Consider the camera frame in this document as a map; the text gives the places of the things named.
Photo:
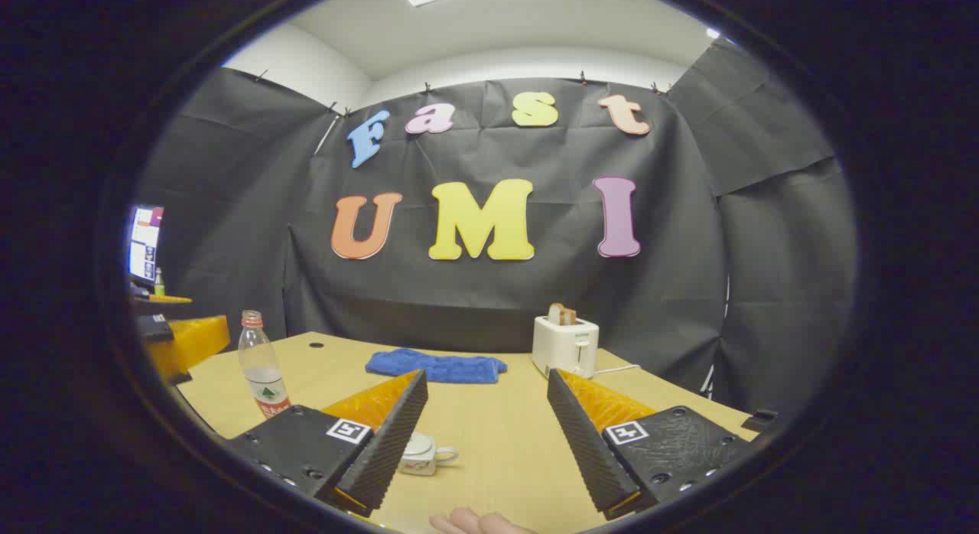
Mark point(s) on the small green bottle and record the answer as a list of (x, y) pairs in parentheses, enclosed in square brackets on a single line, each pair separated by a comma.
[(159, 283)]

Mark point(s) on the blue towel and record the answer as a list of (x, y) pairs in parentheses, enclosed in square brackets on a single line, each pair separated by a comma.
[(440, 366)]

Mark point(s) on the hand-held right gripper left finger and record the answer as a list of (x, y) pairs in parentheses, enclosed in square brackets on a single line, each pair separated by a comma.
[(390, 442)]

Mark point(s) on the computer monitor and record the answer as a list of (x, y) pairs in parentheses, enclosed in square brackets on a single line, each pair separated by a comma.
[(145, 243)]

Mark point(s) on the bread slice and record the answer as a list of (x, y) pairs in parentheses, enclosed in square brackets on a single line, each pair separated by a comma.
[(562, 314)]

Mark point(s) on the white toaster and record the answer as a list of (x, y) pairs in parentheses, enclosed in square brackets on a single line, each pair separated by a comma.
[(564, 349)]

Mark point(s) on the clear plastic water bottle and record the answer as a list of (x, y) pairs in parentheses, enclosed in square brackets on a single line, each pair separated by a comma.
[(264, 373)]

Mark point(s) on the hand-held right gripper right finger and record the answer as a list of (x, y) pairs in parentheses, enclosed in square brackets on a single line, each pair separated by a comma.
[(581, 442)]

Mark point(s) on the white teacup lid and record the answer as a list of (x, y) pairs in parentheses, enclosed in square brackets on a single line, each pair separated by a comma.
[(419, 444)]

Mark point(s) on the white floral teacup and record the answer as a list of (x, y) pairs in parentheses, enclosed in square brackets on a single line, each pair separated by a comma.
[(421, 465)]

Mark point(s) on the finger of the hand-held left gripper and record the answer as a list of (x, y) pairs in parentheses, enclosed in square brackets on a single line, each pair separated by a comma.
[(195, 339), (172, 299)]

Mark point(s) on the black backdrop cloth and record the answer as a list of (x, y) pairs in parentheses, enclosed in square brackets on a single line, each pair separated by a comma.
[(489, 304)]

